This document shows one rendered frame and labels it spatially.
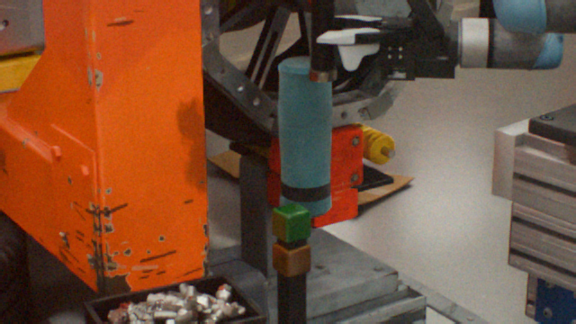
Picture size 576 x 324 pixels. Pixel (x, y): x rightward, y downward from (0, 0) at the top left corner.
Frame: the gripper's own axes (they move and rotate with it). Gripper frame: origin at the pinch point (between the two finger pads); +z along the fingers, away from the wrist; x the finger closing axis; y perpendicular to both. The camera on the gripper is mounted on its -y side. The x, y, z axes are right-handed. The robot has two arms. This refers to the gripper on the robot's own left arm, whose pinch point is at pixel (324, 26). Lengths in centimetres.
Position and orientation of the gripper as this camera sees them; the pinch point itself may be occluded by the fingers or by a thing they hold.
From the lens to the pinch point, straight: 182.6
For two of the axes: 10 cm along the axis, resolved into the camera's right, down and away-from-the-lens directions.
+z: -9.9, -0.3, 1.0
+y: 0.1, 9.4, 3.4
